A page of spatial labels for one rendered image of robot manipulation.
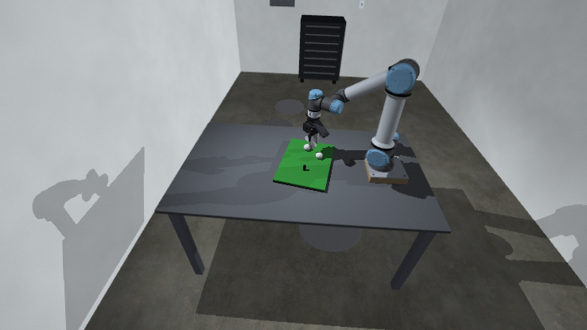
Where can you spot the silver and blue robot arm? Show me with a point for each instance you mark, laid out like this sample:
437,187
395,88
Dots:
398,78

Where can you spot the green mat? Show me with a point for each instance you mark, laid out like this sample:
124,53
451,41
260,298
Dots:
300,167

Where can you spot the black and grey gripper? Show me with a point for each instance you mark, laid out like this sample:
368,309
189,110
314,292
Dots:
311,130

